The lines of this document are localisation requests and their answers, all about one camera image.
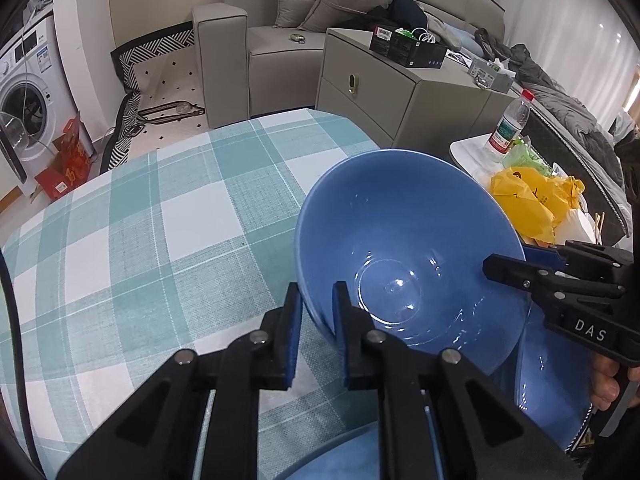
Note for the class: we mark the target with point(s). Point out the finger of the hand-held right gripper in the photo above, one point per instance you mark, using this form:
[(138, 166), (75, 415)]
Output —
[(510, 270), (542, 255)]

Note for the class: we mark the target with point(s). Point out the white takeaway box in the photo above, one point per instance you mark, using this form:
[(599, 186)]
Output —
[(575, 227)]

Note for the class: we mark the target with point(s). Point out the dark clothing pile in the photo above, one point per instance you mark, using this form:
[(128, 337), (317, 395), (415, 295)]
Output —
[(405, 7)]

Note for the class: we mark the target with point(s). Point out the wooden disposable chopsticks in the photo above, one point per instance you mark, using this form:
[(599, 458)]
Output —
[(599, 227)]

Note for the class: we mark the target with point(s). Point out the white washing machine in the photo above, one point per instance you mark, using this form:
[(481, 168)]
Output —
[(35, 95)]

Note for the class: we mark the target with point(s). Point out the white tissue box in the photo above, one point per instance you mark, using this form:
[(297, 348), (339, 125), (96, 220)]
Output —
[(490, 77)]

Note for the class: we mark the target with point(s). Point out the teal checked tablecloth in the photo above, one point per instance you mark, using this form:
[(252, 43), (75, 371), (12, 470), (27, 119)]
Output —
[(125, 240)]

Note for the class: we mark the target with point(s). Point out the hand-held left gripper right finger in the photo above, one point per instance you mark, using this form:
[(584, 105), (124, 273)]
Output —
[(345, 360)]

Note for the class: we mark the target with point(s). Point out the black boxes with blue edge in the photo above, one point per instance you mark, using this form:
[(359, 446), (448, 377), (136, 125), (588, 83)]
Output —
[(415, 52)]

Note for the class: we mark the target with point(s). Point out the black and white patterned rug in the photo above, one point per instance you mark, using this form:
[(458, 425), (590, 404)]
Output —
[(175, 80)]

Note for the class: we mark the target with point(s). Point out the person's dark jacket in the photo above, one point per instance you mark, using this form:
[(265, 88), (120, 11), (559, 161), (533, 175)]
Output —
[(630, 170)]

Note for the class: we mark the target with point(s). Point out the white side table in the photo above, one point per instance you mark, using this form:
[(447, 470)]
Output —
[(470, 152)]

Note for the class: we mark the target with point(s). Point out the person's right hand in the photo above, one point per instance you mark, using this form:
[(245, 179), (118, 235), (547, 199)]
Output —
[(605, 385)]

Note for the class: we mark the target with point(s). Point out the beige bedside cabinet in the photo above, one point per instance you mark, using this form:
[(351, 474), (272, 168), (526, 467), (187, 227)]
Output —
[(380, 90)]

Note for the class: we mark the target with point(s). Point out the yellow plastic bag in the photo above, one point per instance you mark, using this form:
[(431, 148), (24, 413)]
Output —
[(525, 205)]

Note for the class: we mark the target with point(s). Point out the red cardboard box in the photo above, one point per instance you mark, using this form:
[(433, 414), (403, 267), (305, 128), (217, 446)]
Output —
[(70, 160)]

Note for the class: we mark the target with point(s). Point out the beige sofa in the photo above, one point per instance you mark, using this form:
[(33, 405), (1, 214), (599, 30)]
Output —
[(270, 50)]

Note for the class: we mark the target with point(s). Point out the green packet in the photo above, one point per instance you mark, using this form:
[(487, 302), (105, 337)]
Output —
[(525, 157)]

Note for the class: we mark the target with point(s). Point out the blue bowl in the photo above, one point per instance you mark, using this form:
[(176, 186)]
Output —
[(400, 240), (330, 460), (550, 385)]

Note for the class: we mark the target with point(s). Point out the grey padded jacket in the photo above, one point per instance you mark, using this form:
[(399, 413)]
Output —
[(565, 105)]

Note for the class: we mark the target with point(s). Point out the clear water bottle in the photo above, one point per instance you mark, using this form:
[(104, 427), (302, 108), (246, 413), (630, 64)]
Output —
[(507, 130)]

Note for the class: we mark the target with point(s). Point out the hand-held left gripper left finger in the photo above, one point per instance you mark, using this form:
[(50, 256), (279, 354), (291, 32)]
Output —
[(292, 340)]

